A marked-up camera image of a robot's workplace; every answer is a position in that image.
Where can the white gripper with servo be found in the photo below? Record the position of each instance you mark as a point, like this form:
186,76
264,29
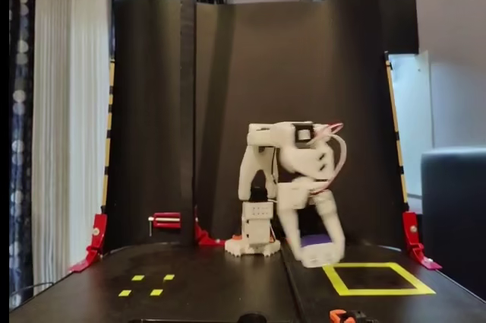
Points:
294,197

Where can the blue and white charger block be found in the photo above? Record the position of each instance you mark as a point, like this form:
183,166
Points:
320,256

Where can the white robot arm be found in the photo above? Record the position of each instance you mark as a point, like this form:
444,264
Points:
262,137

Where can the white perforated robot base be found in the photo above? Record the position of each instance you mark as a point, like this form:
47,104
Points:
239,249

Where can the yellow tape square outline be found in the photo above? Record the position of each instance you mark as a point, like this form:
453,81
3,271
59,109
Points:
379,292

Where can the orange and black bar clamp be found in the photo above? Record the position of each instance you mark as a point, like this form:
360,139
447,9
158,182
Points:
345,315

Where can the yellow and black folding ruler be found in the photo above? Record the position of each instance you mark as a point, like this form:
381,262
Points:
110,110
395,129

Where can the white door panel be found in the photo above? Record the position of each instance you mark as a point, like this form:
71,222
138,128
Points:
412,129

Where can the dark blue sofa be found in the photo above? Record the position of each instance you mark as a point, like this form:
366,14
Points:
455,224

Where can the red clamp with silver rods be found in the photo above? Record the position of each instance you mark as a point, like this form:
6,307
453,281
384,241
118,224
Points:
167,220

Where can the small yellow tape marker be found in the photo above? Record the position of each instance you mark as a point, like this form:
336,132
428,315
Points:
137,277
156,292
169,277
124,293

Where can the black backdrop board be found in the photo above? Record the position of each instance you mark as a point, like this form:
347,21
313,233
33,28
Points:
341,72

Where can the white pleated curtain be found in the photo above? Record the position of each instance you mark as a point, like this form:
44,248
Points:
68,129

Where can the dark blue dotted curtain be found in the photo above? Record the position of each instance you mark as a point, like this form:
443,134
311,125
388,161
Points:
21,129

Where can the red corner bracket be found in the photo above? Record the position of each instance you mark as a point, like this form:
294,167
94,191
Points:
203,237
96,235
412,232

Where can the black vertical camera post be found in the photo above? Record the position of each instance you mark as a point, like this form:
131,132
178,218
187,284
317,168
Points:
188,110

